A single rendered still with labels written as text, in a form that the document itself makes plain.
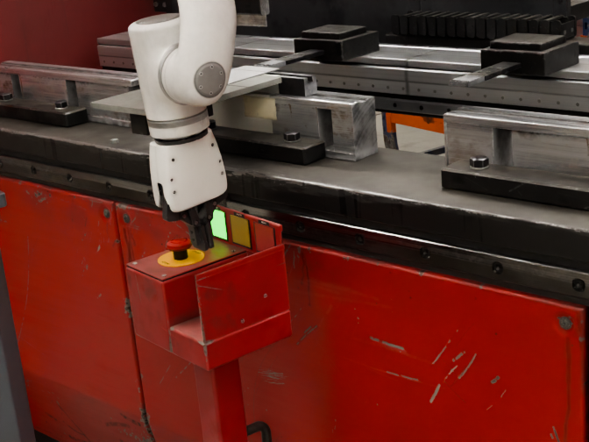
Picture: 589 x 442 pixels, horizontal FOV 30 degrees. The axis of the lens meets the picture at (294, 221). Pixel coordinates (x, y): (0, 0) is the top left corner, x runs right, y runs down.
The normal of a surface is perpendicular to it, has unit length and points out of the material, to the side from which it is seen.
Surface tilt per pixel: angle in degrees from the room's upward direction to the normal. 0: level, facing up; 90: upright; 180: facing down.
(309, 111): 90
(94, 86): 90
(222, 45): 89
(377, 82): 90
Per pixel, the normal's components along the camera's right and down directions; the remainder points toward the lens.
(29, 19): 0.73, 0.15
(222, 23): 0.63, -0.06
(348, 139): -0.67, 0.29
